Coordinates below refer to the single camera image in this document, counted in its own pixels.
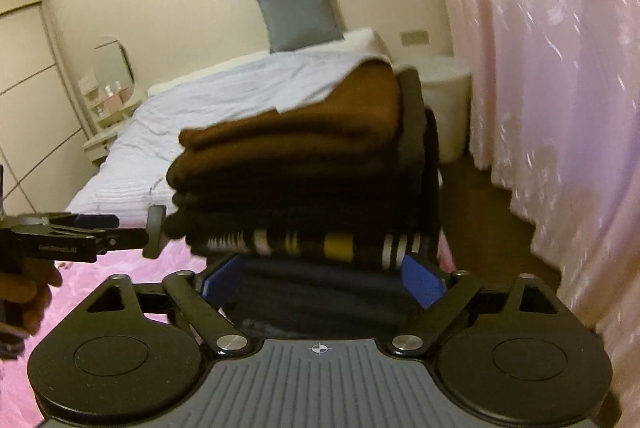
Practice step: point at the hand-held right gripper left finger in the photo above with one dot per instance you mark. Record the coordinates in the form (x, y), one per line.
(220, 280)

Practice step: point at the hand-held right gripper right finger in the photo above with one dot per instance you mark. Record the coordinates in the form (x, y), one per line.
(422, 280)

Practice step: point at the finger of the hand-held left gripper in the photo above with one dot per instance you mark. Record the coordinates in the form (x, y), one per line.
(152, 233)
(95, 221)

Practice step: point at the stack of dark clothes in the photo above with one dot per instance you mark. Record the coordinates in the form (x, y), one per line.
(310, 215)

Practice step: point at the brown buttoned cardigan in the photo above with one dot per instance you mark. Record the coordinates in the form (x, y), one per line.
(300, 132)

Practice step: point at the person's left hand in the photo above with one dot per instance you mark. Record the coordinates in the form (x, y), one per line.
(30, 295)

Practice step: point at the pink floral blanket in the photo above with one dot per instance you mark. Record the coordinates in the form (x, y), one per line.
(125, 260)

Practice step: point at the white dressing table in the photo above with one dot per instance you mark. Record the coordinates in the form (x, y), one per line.
(107, 122)

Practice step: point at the white bed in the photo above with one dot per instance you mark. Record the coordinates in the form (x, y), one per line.
(215, 92)

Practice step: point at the beige wardrobe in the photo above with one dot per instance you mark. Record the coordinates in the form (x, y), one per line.
(30, 72)

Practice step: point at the white round stool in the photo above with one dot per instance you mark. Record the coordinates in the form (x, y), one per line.
(447, 107)

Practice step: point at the pink curtain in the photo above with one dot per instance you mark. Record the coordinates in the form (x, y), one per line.
(560, 82)

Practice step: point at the grey pillow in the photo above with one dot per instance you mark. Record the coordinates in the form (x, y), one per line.
(302, 15)

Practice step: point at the wall socket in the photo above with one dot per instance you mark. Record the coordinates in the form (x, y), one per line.
(415, 37)

